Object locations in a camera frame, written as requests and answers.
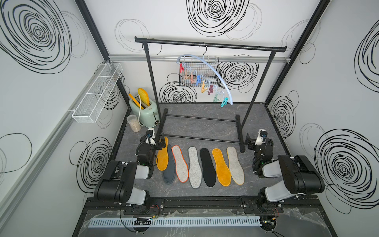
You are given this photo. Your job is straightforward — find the purple clothespin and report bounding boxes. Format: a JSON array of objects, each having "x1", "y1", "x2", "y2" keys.
[{"x1": 208, "y1": 85, "x2": 214, "y2": 95}]

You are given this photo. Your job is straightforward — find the blue clothespin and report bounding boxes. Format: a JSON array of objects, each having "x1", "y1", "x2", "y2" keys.
[{"x1": 195, "y1": 75, "x2": 203, "y2": 87}]

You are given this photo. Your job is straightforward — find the mint green toaster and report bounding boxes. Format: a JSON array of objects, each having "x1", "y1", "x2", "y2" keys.
[{"x1": 129, "y1": 99, "x2": 160, "y2": 128}]

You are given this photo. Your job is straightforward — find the white knitted insole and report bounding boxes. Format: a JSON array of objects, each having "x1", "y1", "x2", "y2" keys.
[{"x1": 156, "y1": 137, "x2": 168, "y2": 171}]

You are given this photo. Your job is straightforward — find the red clothespin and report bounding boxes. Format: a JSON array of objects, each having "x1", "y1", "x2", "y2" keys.
[{"x1": 179, "y1": 63, "x2": 185, "y2": 74}]

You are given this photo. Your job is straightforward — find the translucent plastic cup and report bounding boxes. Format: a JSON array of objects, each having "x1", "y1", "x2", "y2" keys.
[{"x1": 126, "y1": 115, "x2": 141, "y2": 132}]

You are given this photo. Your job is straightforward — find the tan clothespin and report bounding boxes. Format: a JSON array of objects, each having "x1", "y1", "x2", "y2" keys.
[{"x1": 201, "y1": 81, "x2": 207, "y2": 93}]

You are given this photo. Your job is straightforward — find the yellow toast slice leaning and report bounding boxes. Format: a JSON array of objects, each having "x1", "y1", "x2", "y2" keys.
[{"x1": 128, "y1": 93, "x2": 145, "y2": 110}]

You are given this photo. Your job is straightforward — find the white slotted cable duct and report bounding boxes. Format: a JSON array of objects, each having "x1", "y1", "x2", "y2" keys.
[{"x1": 88, "y1": 216, "x2": 262, "y2": 228}]

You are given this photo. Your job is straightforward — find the teal clothespin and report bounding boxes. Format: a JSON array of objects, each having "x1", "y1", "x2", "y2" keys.
[{"x1": 220, "y1": 97, "x2": 229, "y2": 108}]

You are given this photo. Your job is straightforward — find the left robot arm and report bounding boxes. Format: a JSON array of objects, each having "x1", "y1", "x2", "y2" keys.
[{"x1": 94, "y1": 128, "x2": 166, "y2": 206}]

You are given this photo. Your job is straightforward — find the orange fuzzy insole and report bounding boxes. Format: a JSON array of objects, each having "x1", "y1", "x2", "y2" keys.
[
  {"x1": 212, "y1": 148, "x2": 232, "y2": 187},
  {"x1": 188, "y1": 147, "x2": 202, "y2": 189}
]

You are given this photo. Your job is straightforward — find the dark grey felt insole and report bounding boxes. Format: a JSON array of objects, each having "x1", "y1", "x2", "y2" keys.
[{"x1": 162, "y1": 144, "x2": 176, "y2": 185}]

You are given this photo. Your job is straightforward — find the mint green clothespin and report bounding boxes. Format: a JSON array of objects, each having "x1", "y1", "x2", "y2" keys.
[{"x1": 213, "y1": 92, "x2": 221, "y2": 103}]

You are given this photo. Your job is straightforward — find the pink clothespin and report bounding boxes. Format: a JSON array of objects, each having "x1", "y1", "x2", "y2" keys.
[{"x1": 190, "y1": 74, "x2": 197, "y2": 84}]

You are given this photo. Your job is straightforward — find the black garment rack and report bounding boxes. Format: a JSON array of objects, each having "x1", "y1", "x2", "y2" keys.
[{"x1": 134, "y1": 36, "x2": 287, "y2": 153}]

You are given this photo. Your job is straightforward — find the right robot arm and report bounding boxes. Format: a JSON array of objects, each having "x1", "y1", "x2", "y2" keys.
[{"x1": 244, "y1": 129, "x2": 325, "y2": 204}]

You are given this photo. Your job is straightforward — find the grey orange-edged insole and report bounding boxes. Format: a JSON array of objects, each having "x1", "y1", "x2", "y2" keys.
[{"x1": 172, "y1": 145, "x2": 189, "y2": 183}]

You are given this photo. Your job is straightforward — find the grey black-backed insole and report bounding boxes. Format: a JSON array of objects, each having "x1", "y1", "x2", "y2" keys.
[{"x1": 200, "y1": 148, "x2": 216, "y2": 187}]

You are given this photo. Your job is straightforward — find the black wire wall basket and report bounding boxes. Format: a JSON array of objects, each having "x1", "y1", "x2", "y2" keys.
[{"x1": 177, "y1": 55, "x2": 220, "y2": 88}]

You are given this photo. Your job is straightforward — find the grey felt yellow-edged insole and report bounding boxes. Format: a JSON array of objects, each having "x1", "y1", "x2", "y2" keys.
[{"x1": 227, "y1": 147, "x2": 245, "y2": 185}]

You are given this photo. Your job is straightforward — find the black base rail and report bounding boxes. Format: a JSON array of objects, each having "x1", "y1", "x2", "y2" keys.
[{"x1": 82, "y1": 196, "x2": 321, "y2": 215}]

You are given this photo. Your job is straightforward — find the light blue clip hanger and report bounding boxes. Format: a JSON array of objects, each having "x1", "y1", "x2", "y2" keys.
[{"x1": 176, "y1": 41, "x2": 234, "y2": 105}]

